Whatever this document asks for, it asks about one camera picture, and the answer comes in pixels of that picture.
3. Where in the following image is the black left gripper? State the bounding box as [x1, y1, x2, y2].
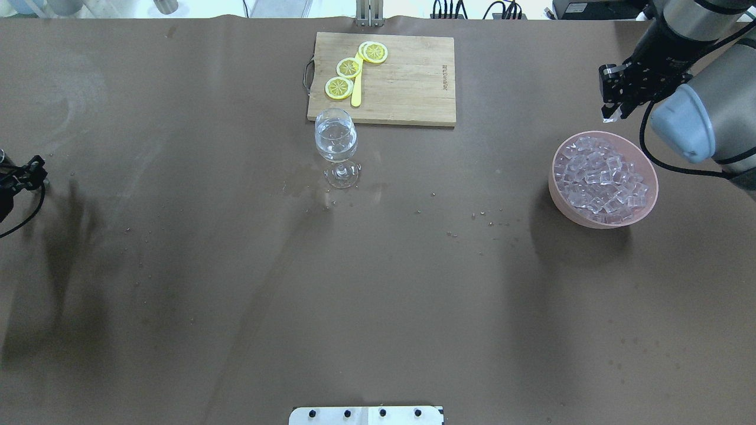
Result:
[1, 155, 48, 195]

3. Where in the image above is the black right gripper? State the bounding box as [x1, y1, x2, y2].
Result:
[599, 24, 695, 119]

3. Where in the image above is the clear ice cube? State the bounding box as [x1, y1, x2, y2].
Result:
[603, 109, 621, 123]

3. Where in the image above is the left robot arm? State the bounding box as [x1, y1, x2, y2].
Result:
[1, 149, 48, 229]

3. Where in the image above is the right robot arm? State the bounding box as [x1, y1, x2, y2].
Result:
[598, 1, 755, 197]

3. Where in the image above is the pink bowl of ice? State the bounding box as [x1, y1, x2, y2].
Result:
[548, 131, 659, 229]

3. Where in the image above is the clear wine glass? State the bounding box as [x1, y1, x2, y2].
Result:
[314, 108, 361, 189]

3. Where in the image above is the black power adapter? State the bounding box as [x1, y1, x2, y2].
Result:
[552, 1, 647, 21]

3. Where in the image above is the bamboo cutting board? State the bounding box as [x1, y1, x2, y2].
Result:
[307, 32, 457, 128]

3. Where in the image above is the yellow lemon slice far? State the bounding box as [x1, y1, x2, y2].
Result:
[357, 41, 389, 64]

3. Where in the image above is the yellow lemon slice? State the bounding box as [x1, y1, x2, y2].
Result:
[324, 76, 354, 100]
[335, 57, 363, 80]
[357, 41, 389, 64]

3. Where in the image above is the yellow plastic knife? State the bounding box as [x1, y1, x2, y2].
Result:
[350, 52, 364, 108]

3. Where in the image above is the yellow lemon slice middle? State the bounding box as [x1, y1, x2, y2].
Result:
[335, 57, 363, 80]

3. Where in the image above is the yellow lemon slice near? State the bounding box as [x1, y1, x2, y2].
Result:
[324, 76, 354, 100]

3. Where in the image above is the aluminium frame post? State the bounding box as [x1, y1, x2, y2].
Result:
[354, 0, 385, 28]

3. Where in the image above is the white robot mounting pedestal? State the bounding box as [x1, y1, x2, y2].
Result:
[288, 406, 446, 424]

